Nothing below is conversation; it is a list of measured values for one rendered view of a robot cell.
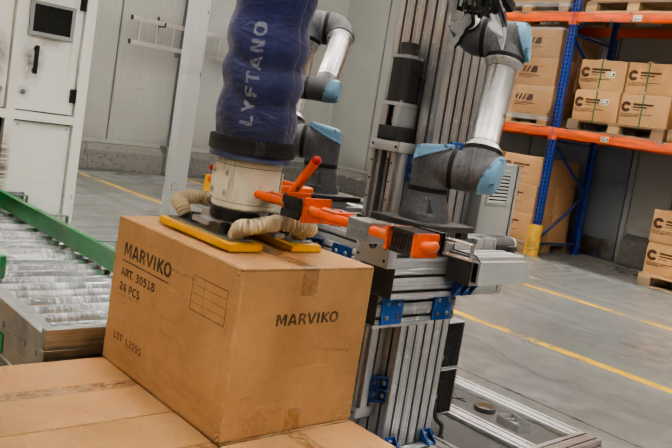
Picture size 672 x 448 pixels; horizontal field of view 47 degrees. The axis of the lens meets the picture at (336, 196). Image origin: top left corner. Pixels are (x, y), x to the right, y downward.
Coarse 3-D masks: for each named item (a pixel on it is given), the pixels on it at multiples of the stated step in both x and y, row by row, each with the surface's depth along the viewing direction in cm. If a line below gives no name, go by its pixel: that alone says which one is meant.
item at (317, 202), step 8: (288, 192) 182; (296, 192) 185; (288, 200) 180; (296, 200) 177; (304, 200) 177; (312, 200) 178; (320, 200) 179; (328, 200) 181; (288, 208) 181; (296, 208) 179; (304, 208) 177; (320, 208) 180; (288, 216) 179; (296, 216) 177; (304, 216) 177
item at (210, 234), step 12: (168, 216) 204; (180, 228) 196; (192, 228) 192; (204, 228) 192; (216, 228) 195; (228, 228) 189; (204, 240) 188; (216, 240) 184; (228, 240) 183; (240, 240) 185; (252, 240) 187
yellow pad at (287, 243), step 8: (280, 232) 202; (288, 232) 202; (264, 240) 201; (272, 240) 199; (280, 240) 197; (288, 240) 196; (296, 240) 197; (304, 240) 199; (288, 248) 194; (296, 248) 194; (304, 248) 195; (312, 248) 197; (320, 248) 199
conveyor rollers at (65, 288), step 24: (0, 216) 392; (0, 240) 333; (24, 240) 340; (48, 240) 348; (24, 264) 304; (48, 264) 304; (72, 264) 310; (96, 264) 317; (24, 288) 270; (48, 288) 275; (72, 288) 281; (96, 288) 280; (48, 312) 248; (72, 312) 247; (96, 312) 251
